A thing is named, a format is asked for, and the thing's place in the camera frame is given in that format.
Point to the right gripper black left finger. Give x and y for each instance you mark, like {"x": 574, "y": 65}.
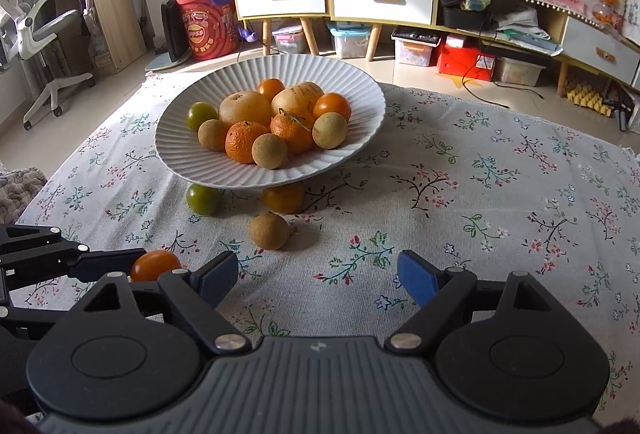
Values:
{"x": 192, "y": 298}

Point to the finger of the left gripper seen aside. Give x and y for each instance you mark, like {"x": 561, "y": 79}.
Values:
{"x": 34, "y": 254}

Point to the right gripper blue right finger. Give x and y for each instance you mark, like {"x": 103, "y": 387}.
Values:
{"x": 444, "y": 298}

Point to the green tomato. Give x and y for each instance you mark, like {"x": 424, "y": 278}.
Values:
{"x": 198, "y": 113}
{"x": 203, "y": 200}

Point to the yellow fruit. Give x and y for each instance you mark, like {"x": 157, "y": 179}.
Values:
{"x": 269, "y": 231}

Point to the mandarin orange front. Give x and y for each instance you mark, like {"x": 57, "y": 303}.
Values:
{"x": 240, "y": 138}

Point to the brown longan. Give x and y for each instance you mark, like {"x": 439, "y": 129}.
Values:
{"x": 212, "y": 135}
{"x": 269, "y": 151}

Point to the mandarin orange with stem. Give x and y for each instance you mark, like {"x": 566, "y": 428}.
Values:
{"x": 294, "y": 128}

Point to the brown longan fruit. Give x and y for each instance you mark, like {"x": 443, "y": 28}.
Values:
{"x": 329, "y": 131}

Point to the small orange tomato back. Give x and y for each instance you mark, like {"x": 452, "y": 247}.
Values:
{"x": 270, "y": 87}

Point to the large yellow pear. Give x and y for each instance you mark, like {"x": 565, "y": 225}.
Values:
{"x": 247, "y": 106}

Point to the floral tablecloth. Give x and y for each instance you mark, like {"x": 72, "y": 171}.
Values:
{"x": 463, "y": 186}

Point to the orange tomato under plate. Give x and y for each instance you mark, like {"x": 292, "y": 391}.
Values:
{"x": 287, "y": 199}

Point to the white ribbed plate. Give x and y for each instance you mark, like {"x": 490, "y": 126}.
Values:
{"x": 178, "y": 148}

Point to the white office chair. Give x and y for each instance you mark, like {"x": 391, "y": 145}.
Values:
{"x": 22, "y": 40}

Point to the red storage box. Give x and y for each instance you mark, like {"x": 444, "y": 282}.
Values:
{"x": 457, "y": 56}

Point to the yellow egg tray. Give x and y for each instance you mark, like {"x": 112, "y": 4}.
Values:
{"x": 583, "y": 94}

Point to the clear bin black lid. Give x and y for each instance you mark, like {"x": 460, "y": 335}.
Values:
{"x": 415, "y": 46}

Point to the black flat heater panel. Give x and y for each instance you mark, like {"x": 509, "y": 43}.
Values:
{"x": 177, "y": 45}

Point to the red gift bag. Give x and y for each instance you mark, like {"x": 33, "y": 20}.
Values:
{"x": 210, "y": 28}

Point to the clear bin blue lid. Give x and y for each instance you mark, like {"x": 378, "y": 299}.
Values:
{"x": 350, "y": 40}

